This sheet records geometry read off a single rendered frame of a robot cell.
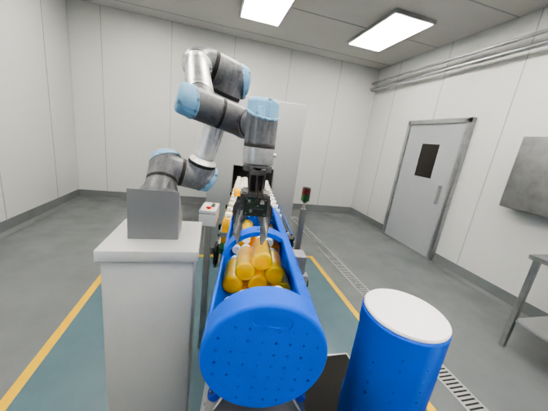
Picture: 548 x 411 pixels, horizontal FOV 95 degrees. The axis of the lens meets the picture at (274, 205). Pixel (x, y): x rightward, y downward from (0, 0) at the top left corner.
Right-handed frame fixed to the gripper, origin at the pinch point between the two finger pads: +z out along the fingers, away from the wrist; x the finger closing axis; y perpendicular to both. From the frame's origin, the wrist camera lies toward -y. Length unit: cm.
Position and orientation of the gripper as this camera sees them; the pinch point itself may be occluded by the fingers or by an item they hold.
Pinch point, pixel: (249, 237)
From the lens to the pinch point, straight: 69.4
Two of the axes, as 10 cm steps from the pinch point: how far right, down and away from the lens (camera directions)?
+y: 0.9, 2.6, -9.6
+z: -1.2, 9.6, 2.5
